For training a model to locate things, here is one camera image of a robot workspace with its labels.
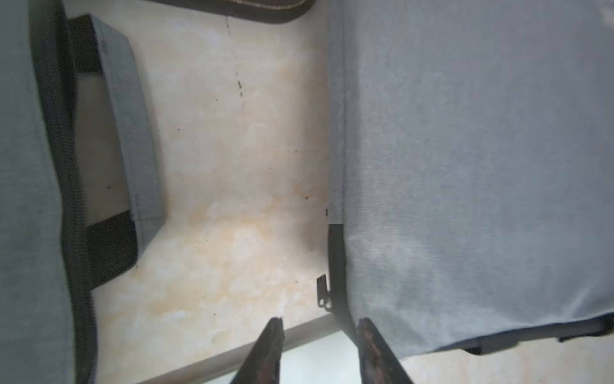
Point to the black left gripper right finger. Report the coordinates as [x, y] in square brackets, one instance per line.
[378, 364]

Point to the silver apple laptop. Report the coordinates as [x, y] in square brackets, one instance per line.
[314, 352]

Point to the grey zippered laptop bag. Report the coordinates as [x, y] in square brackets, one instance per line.
[51, 260]

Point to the copper wire stand dark base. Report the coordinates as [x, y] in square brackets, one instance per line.
[272, 12]

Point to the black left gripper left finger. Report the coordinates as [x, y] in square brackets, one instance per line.
[262, 365]

